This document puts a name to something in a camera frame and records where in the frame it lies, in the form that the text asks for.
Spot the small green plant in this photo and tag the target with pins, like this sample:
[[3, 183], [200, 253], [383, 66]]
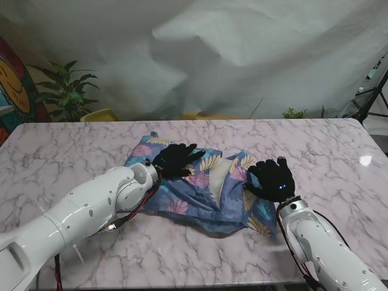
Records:
[[293, 114]]

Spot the white zip tie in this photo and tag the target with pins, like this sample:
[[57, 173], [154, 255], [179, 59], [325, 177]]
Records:
[[78, 253]]

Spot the yellow plastic chair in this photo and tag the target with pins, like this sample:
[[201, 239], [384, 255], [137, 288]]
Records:
[[100, 115]]

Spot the white backdrop sheet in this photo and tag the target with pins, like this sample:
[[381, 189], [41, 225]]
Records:
[[194, 54]]

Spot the colourful smiley face board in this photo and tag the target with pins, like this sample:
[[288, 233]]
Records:
[[15, 88]]

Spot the black tripod stand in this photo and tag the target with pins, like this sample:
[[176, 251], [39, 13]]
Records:
[[371, 100]]

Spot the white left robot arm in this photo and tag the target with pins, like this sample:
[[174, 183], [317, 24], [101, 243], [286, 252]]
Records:
[[69, 218]]

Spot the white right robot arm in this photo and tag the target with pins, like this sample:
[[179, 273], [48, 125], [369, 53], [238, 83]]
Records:
[[321, 245]]

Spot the blue leaf print pillowcase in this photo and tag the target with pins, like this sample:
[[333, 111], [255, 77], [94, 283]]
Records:
[[197, 197]]

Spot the thin brown stick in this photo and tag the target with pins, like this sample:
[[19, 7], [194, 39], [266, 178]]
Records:
[[257, 108]]

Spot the large green potted plant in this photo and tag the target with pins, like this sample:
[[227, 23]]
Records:
[[68, 94]]

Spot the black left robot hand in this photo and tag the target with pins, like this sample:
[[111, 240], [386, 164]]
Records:
[[175, 159]]

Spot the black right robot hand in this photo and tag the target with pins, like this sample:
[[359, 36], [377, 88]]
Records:
[[274, 182]]

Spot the white pillow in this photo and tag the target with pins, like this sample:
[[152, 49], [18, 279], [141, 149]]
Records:
[[219, 179]]

